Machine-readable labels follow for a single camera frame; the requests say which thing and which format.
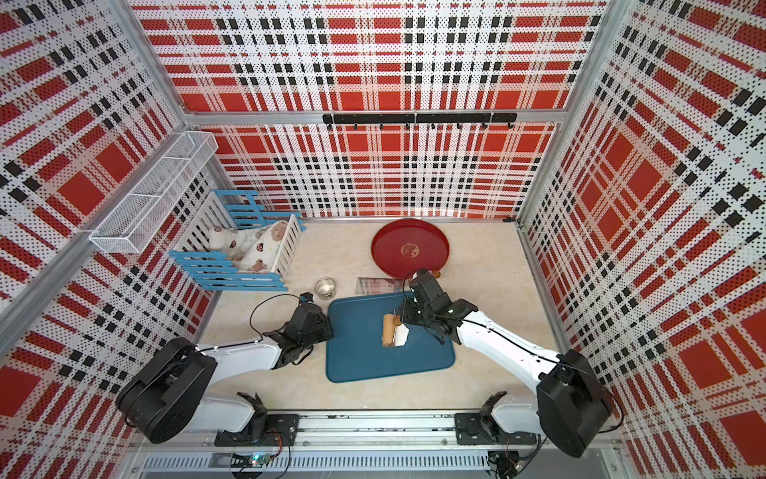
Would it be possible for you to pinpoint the blue white toy crib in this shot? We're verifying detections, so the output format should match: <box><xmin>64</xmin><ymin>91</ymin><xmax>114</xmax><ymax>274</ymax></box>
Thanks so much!
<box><xmin>170</xmin><ymin>190</ymin><xmax>305</xmax><ymax>293</ymax></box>

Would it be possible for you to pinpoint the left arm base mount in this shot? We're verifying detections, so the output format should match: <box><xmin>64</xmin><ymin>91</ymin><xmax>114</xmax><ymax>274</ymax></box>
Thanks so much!
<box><xmin>215</xmin><ymin>413</ymin><xmax>300</xmax><ymax>447</ymax></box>

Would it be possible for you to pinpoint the black hook rail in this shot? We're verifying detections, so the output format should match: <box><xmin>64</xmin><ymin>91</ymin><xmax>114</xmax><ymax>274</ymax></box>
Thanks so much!
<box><xmin>322</xmin><ymin>113</ymin><xmax>519</xmax><ymax>127</ymax></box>

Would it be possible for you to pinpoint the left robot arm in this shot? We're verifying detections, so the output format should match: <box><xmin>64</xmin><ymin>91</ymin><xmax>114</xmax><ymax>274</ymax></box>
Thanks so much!
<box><xmin>116</xmin><ymin>295</ymin><xmax>333</xmax><ymax>445</ymax></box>

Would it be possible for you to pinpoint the small glass bowl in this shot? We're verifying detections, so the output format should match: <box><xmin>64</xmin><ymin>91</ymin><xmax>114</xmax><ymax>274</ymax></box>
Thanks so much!
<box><xmin>314</xmin><ymin>277</ymin><xmax>336</xmax><ymax>299</ymax></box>

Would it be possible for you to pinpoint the wooden rolling pin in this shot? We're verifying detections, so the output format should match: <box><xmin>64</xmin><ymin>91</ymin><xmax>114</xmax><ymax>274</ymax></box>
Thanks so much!
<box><xmin>381</xmin><ymin>313</ymin><xmax>402</xmax><ymax>348</ymax></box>

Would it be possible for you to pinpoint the red round plate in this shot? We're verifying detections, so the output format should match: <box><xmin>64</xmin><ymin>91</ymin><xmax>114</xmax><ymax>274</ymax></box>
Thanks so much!
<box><xmin>371</xmin><ymin>219</ymin><xmax>450</xmax><ymax>279</ymax></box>

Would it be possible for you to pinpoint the knife with wooden handle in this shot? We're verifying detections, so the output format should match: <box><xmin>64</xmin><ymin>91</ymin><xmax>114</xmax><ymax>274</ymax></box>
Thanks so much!
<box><xmin>354</xmin><ymin>273</ymin><xmax>415</xmax><ymax>295</ymax></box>

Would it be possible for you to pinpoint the white dough lump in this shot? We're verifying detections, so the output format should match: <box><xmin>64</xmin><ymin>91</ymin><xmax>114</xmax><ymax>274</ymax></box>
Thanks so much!
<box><xmin>393</xmin><ymin>323</ymin><xmax>409</xmax><ymax>347</ymax></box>

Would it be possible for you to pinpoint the white wire mesh basket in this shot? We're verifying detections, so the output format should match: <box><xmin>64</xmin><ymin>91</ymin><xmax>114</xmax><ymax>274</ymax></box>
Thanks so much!
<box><xmin>89</xmin><ymin>131</ymin><xmax>217</xmax><ymax>253</ymax></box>

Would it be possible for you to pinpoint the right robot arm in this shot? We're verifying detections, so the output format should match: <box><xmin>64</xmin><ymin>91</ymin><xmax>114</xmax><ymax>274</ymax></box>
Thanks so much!
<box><xmin>400</xmin><ymin>269</ymin><xmax>616</xmax><ymax>458</ymax></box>

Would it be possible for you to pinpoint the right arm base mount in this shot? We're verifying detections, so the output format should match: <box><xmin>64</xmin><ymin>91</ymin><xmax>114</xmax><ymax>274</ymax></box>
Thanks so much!
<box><xmin>454</xmin><ymin>412</ymin><xmax>538</xmax><ymax>446</ymax></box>

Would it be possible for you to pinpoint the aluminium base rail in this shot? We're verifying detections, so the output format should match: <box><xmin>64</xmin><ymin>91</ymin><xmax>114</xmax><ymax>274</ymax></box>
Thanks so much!
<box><xmin>124</xmin><ymin>409</ymin><xmax>630</xmax><ymax>475</ymax></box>

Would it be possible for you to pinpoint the doll in patterned cloth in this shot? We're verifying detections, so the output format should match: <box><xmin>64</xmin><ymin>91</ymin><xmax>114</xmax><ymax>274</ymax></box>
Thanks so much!
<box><xmin>207</xmin><ymin>221</ymin><xmax>288</xmax><ymax>273</ymax></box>

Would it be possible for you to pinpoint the small green circuit board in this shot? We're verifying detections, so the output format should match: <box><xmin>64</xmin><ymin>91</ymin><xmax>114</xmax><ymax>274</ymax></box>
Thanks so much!
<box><xmin>231</xmin><ymin>453</ymin><xmax>272</xmax><ymax>469</ymax></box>

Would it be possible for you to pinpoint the teal plastic tray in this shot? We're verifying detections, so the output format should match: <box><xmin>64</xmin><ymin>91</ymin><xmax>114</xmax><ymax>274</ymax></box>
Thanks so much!
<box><xmin>325</xmin><ymin>293</ymin><xmax>456</xmax><ymax>383</ymax></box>

